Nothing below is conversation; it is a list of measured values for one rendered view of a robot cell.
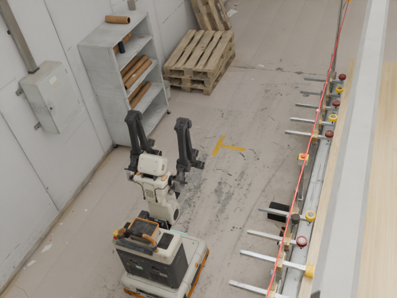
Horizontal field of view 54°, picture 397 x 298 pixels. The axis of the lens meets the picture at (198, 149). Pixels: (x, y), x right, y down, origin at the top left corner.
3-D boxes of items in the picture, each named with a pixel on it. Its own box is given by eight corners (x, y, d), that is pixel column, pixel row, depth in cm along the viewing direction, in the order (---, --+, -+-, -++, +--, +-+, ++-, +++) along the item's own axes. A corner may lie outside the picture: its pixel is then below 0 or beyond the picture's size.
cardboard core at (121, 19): (104, 17, 452) (126, 18, 442) (107, 14, 458) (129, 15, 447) (106, 23, 458) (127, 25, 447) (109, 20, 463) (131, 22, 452)
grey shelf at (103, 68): (114, 148, 530) (76, 44, 426) (144, 109, 589) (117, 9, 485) (142, 153, 514) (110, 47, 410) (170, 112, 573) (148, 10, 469)
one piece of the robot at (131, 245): (160, 258, 308) (149, 254, 288) (122, 246, 321) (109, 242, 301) (164, 245, 312) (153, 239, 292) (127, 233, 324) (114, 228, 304)
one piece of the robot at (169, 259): (181, 298, 341) (163, 245, 285) (127, 280, 361) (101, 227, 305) (195, 266, 363) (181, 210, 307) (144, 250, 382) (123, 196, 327)
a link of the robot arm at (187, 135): (175, 120, 293) (188, 122, 289) (178, 116, 297) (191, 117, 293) (182, 161, 321) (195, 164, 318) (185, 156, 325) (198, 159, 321)
